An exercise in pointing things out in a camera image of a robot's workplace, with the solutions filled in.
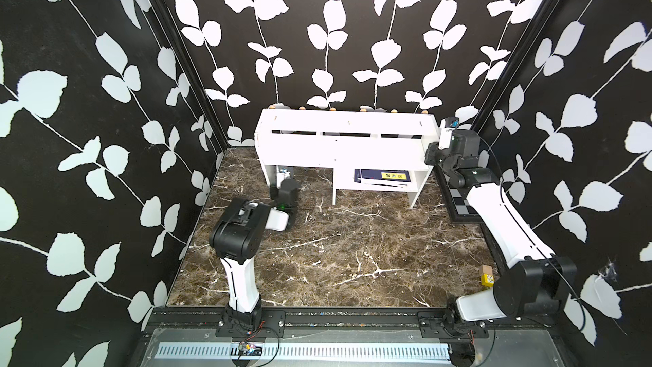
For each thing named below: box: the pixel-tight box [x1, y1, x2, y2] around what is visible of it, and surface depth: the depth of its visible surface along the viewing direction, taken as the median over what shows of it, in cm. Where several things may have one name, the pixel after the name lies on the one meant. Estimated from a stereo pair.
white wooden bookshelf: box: [254, 108, 441, 209], surface depth 86 cm
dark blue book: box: [354, 168, 412, 184], surface depth 94 cm
